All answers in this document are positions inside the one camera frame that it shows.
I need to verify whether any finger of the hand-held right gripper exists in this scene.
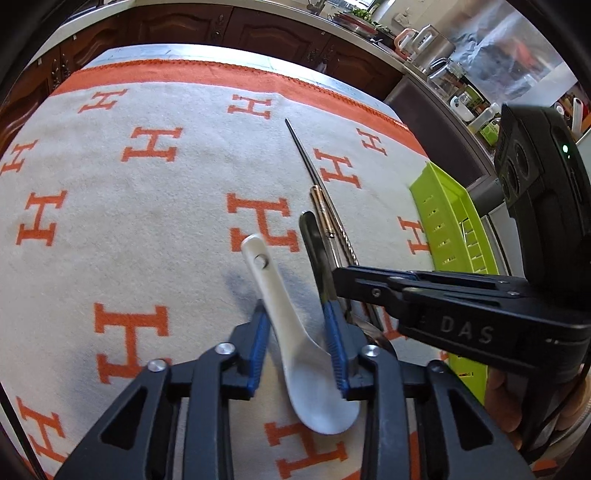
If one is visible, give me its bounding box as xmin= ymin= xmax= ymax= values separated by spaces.
xmin=331 ymin=264 xmax=533 ymax=325

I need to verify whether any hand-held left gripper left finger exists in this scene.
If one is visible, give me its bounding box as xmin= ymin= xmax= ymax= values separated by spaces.
xmin=54 ymin=299 xmax=273 ymax=480

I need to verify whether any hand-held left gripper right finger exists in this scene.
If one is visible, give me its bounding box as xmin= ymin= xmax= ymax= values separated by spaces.
xmin=322 ymin=300 xmax=536 ymax=480

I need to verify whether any white ceramic soup spoon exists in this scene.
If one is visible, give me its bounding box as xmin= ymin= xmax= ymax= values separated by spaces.
xmin=241 ymin=233 xmax=362 ymax=435

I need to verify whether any green plastic utensil tray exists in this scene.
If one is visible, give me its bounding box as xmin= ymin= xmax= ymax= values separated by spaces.
xmin=410 ymin=161 xmax=502 ymax=407

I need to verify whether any person's right hand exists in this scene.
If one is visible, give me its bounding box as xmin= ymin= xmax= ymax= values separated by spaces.
xmin=485 ymin=368 xmax=526 ymax=435

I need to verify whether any green bottle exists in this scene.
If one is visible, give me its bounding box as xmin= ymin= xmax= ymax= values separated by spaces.
xmin=480 ymin=117 xmax=502 ymax=145

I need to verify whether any stainless steel appliance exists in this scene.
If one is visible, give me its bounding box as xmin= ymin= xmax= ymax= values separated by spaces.
xmin=385 ymin=76 xmax=505 ymax=195

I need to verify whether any steel chopstick with black tip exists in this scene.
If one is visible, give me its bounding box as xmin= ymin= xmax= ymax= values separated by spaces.
xmin=284 ymin=118 xmax=386 ymax=335

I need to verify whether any orange and grey patterned blanket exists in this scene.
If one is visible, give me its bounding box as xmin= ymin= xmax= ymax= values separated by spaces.
xmin=0 ymin=58 xmax=490 ymax=480

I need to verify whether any glass kettle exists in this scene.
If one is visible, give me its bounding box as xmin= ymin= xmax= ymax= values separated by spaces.
xmin=428 ymin=58 xmax=463 ymax=94

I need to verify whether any crinkled plastic sheet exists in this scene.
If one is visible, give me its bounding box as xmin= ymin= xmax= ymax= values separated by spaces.
xmin=452 ymin=0 xmax=579 ymax=108

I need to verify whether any steel pot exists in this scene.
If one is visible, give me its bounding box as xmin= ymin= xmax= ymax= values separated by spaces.
xmin=416 ymin=32 xmax=457 ymax=70

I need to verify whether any white and pink cup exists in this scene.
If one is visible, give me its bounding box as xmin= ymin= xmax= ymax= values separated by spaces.
xmin=394 ymin=28 xmax=419 ymax=59

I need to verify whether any white kitchen countertop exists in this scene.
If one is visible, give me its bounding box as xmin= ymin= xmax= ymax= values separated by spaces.
xmin=92 ymin=0 xmax=499 ymax=139

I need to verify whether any brown wooden kitchen cabinet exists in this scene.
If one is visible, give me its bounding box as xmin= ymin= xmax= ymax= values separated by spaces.
xmin=0 ymin=0 xmax=402 ymax=153

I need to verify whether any flat-handled steel spoon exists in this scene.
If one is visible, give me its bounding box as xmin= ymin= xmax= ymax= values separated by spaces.
xmin=298 ymin=210 xmax=335 ymax=319

